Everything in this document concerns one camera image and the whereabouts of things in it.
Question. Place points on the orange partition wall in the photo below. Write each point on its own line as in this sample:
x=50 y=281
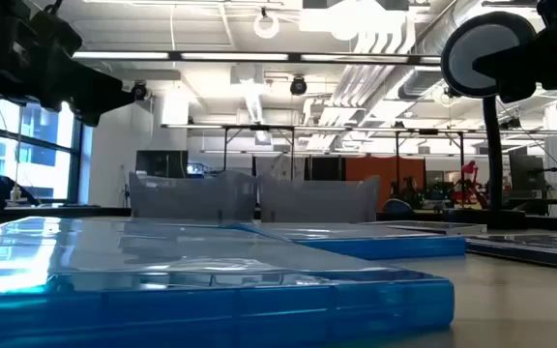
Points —
x=370 y=179

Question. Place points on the black ceiling camera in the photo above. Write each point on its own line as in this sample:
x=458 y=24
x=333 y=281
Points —
x=298 y=86
x=139 y=92

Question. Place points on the blue ball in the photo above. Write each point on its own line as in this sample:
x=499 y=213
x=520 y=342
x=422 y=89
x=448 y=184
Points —
x=397 y=207

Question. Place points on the red machine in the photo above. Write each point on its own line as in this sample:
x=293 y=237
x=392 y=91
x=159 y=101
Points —
x=469 y=171

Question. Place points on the grey translucent plastic bin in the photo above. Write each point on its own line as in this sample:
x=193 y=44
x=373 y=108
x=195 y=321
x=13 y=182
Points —
x=317 y=200
x=191 y=198

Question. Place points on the black aluminium table frame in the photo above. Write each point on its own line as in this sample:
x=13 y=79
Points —
x=90 y=211

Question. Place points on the black rig frame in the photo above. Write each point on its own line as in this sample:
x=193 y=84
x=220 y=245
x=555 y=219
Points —
x=259 y=127
x=428 y=131

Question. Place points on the black monitor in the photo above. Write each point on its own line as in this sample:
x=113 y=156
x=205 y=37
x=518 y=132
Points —
x=527 y=174

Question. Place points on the black jewel case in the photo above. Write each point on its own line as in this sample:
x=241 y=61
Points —
x=539 y=246

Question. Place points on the black desk lamp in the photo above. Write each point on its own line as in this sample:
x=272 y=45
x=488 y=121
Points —
x=472 y=43

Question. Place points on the long ceiling light bar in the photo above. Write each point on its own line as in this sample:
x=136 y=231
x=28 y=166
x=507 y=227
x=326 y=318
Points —
x=235 y=56

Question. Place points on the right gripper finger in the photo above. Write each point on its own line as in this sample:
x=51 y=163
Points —
x=501 y=63
x=518 y=92

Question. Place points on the small white bottle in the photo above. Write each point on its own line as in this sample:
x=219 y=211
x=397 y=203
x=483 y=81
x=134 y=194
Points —
x=15 y=194

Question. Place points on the blue jewel case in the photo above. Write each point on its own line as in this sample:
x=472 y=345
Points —
x=394 y=247
x=162 y=309

